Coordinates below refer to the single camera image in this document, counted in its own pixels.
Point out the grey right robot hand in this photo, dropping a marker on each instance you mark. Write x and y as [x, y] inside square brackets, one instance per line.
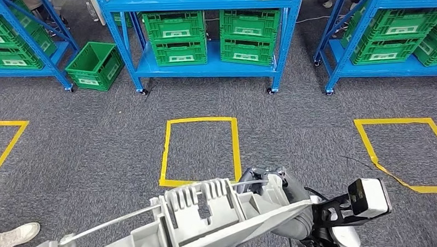
[293, 187]

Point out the silver wheel hubcap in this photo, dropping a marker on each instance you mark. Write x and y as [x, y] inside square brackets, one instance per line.
[207, 225]

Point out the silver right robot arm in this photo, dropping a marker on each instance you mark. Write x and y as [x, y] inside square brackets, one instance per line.
[294, 227]

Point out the blue metal shelf rack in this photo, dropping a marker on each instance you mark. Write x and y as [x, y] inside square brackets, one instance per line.
[202, 70]
[20, 71]
[384, 71]

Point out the yellow floor tape square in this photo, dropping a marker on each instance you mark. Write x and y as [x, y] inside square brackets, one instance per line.
[200, 120]
[393, 121]
[7, 123]

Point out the clear plastic bottle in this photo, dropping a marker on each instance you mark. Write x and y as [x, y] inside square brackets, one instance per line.
[92, 11]

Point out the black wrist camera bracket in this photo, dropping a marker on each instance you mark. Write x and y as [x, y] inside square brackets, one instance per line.
[317, 206]

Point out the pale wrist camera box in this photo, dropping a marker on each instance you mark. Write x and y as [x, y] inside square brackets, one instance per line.
[373, 197]

